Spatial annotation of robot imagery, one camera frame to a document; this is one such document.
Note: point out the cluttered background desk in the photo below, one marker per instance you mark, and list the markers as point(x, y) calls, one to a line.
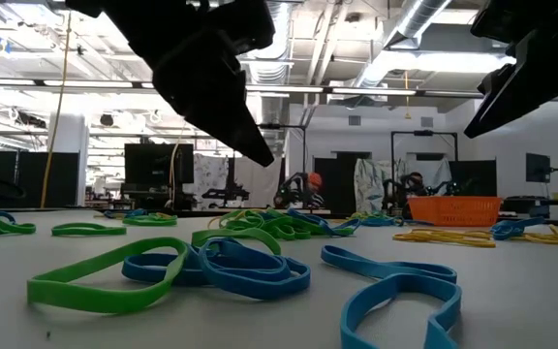
point(114, 199)

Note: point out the person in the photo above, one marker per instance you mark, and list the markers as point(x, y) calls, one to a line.
point(414, 181)
point(315, 181)

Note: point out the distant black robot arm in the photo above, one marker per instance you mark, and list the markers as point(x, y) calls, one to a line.
point(390, 199)
point(230, 194)
point(288, 186)

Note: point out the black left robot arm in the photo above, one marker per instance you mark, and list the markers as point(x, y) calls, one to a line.
point(85, 6)

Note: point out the small monitor on arm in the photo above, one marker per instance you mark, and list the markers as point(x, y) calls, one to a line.
point(536, 167)

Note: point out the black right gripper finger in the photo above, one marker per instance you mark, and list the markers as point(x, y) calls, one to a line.
point(540, 77)

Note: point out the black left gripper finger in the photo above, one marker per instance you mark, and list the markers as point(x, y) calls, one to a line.
point(211, 97)

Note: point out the black metal station frame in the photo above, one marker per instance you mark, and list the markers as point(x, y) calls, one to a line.
point(424, 133)
point(288, 126)

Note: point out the dark background desk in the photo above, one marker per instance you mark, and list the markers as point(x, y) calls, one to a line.
point(526, 206)

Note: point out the long ceiling light strip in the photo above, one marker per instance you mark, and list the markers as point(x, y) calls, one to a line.
point(356, 90)

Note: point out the orange plastic basket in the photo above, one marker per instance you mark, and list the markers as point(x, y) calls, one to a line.
point(453, 211)

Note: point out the patterned white cloth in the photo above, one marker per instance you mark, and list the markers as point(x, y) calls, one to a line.
point(211, 179)
point(371, 181)

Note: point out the black computer monitor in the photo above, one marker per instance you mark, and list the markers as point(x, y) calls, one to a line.
point(153, 167)

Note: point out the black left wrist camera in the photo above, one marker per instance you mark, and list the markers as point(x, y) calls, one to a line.
point(250, 24)

